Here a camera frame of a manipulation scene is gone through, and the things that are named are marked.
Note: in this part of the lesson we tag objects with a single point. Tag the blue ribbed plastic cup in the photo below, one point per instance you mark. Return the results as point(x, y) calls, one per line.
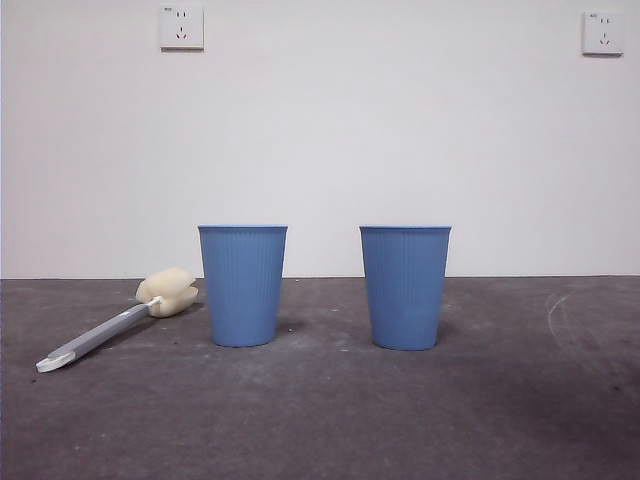
point(405, 290)
point(242, 290)

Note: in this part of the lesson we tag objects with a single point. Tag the cup brush with sponge head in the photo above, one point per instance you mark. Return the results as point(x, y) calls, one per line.
point(100, 330)

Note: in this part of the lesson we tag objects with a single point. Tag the white wall socket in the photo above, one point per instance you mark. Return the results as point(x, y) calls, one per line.
point(182, 27)
point(603, 34)

